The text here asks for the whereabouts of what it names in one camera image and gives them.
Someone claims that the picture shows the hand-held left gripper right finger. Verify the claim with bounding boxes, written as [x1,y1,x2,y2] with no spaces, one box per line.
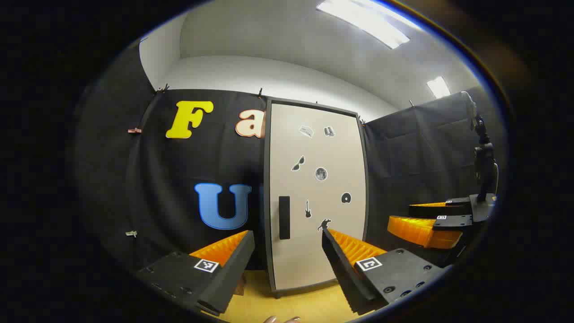
[321,227,449,316]

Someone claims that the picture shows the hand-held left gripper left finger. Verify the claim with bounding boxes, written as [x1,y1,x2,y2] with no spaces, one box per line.
[135,230,255,317]

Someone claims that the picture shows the grey cabinet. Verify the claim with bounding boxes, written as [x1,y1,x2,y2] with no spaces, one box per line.
[264,96,370,300]

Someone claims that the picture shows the beige cabinet door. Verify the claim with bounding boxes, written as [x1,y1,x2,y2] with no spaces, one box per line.
[269,102,366,291]

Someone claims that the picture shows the black backdrop cloth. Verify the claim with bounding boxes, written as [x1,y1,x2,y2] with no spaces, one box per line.
[74,43,507,274]

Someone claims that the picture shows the small ceiling light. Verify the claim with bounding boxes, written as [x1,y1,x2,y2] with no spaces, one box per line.
[426,76,452,100]

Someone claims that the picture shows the long ceiling light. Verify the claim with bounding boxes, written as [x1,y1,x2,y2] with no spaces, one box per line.
[316,0,411,49]

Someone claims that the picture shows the black door handle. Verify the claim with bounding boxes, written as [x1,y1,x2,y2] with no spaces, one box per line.
[279,196,291,240]

